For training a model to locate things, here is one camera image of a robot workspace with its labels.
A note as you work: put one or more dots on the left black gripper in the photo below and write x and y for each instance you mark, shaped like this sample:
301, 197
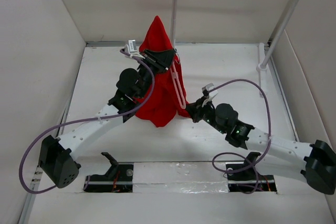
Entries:
160, 60

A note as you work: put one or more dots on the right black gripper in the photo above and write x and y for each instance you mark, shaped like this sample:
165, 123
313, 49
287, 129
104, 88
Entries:
195, 108

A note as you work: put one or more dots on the pink clothes hanger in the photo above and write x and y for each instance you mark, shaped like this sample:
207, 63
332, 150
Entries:
176, 83

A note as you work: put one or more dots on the red t shirt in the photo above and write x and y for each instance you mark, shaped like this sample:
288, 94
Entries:
163, 104

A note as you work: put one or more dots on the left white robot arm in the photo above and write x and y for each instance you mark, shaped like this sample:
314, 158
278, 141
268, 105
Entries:
58, 155

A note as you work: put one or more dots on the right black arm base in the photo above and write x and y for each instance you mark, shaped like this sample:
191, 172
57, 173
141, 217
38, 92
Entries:
245, 181

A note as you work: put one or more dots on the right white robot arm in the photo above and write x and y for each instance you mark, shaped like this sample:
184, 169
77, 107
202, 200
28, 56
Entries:
311, 163

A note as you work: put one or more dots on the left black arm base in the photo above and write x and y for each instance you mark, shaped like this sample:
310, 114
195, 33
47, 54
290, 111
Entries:
117, 179

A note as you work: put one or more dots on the white clothes rack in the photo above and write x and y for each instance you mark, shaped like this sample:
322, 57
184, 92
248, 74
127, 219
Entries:
264, 57

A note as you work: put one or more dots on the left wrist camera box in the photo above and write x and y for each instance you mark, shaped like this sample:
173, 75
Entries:
130, 47

